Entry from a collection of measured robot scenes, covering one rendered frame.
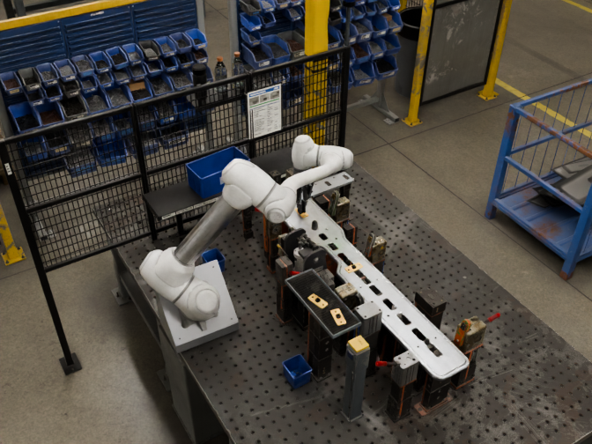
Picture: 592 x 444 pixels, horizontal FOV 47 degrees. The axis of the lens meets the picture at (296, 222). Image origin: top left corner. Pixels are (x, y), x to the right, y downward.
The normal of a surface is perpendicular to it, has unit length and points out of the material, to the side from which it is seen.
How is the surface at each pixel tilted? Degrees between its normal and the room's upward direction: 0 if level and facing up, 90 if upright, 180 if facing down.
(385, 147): 0
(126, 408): 0
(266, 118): 90
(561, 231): 0
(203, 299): 50
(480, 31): 91
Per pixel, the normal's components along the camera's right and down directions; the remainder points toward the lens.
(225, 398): 0.00, -0.77
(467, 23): 0.48, 0.58
